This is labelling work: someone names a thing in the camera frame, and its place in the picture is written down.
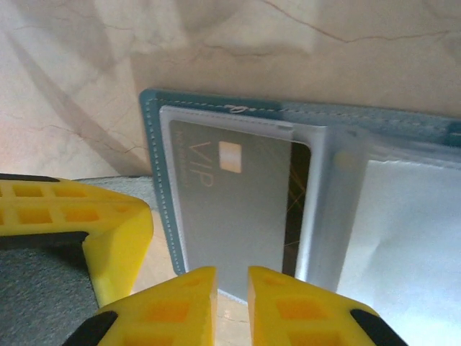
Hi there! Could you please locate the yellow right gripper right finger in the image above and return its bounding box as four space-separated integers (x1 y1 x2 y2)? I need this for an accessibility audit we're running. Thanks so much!
246 265 410 346

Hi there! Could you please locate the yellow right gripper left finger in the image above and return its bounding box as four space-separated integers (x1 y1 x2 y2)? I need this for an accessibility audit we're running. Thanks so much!
61 265 220 346

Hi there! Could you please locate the teal leather card holder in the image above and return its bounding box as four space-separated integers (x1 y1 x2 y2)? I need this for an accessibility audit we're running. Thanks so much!
0 87 461 346

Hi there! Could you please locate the black gold VIP card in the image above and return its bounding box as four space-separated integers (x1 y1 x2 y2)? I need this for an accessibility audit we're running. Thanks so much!
168 118 313 302

